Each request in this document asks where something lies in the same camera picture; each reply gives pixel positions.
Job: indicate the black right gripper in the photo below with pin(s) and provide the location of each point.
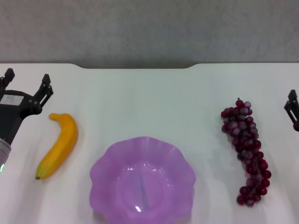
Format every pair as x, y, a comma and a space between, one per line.
296, 127

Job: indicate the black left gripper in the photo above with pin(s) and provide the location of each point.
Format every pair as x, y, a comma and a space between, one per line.
11, 116

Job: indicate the dark red grape bunch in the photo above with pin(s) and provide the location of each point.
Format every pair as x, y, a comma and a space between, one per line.
247, 149

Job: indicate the yellow banana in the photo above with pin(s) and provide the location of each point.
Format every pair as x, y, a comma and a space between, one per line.
61, 142

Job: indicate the purple wavy plastic plate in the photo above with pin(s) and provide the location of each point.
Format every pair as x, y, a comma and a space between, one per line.
142, 182

